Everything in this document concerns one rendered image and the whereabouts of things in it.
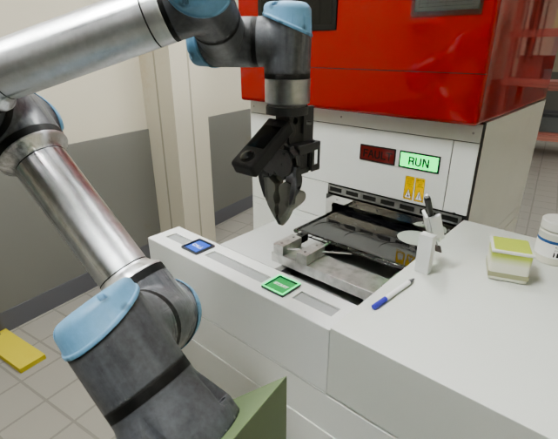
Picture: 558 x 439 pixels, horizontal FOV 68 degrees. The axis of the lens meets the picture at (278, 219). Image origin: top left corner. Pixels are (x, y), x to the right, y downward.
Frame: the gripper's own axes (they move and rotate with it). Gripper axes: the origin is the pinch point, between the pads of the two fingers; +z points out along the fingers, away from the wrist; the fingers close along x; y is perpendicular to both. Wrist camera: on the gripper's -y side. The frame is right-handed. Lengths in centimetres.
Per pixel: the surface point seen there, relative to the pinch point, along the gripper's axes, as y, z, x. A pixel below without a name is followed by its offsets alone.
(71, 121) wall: 45, 9, 192
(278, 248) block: 22.3, 21.0, 20.0
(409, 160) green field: 58, 1, 2
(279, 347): -4.0, 24.5, -3.9
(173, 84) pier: 101, -8, 174
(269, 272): 3.5, 14.6, 5.6
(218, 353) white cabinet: -4.0, 36.6, 15.2
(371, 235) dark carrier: 46, 21, 5
